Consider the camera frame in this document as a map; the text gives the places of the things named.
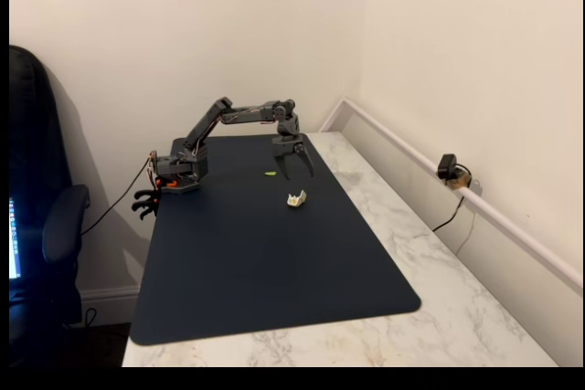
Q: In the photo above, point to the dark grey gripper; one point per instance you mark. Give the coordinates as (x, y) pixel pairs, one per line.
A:
(287, 149)

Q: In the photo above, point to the white wall trim rail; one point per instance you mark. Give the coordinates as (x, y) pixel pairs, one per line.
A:
(503, 221)

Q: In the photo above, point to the dark navy desk mat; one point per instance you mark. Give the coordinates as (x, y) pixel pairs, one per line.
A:
(256, 262)

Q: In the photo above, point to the white plastic printed part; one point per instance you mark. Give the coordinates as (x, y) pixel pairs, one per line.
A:
(294, 200)

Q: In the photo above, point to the black webcam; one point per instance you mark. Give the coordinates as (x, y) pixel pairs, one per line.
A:
(445, 165)

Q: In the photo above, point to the white baseboard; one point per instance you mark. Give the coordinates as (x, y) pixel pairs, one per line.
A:
(109, 301)

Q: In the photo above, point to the tan webcam mount block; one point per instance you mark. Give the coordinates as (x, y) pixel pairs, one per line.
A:
(458, 182)

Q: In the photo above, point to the black office chair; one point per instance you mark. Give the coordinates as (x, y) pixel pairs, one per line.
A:
(32, 134)

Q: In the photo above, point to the laptop with lit screen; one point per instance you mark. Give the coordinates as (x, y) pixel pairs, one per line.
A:
(14, 239)

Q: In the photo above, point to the black spring clamp orange tips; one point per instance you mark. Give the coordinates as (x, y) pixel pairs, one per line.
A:
(145, 194)
(145, 212)

